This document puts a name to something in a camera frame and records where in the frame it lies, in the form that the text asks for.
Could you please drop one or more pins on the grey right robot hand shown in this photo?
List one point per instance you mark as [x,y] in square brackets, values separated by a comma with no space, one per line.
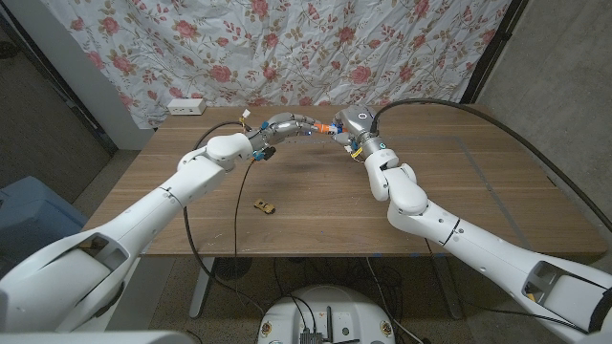
[358,126]

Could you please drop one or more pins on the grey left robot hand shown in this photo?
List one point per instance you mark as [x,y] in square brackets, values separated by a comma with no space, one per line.
[282,128]

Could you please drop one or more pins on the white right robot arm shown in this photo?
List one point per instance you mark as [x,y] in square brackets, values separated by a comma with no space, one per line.
[478,248]

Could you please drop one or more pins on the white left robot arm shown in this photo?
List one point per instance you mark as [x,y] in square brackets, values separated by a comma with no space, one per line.
[143,220]

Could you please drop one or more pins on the yellow toy car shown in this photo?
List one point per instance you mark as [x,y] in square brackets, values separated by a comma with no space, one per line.
[264,206]

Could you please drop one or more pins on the floral backdrop cloth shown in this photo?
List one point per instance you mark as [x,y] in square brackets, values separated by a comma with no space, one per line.
[287,52]

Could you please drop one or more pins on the white power strip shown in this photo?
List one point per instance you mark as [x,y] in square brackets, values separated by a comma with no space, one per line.
[186,106]

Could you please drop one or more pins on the black round floor fan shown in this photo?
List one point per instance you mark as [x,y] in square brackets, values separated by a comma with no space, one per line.
[233,268]

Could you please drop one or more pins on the black backdrop stand pole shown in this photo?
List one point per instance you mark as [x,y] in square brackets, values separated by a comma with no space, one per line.
[492,48]

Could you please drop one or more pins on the grey table leg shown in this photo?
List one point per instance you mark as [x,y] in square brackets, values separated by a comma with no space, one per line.
[201,286]
[449,291]

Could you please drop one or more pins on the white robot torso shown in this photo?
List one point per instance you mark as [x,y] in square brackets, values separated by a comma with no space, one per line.
[344,310]

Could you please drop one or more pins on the black antenna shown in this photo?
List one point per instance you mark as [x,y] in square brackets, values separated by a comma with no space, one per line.
[329,325]

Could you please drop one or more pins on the grey computer box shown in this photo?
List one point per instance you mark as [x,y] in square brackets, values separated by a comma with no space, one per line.
[311,337]

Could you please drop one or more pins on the blue plastic bin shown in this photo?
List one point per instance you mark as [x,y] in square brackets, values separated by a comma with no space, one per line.
[33,215]

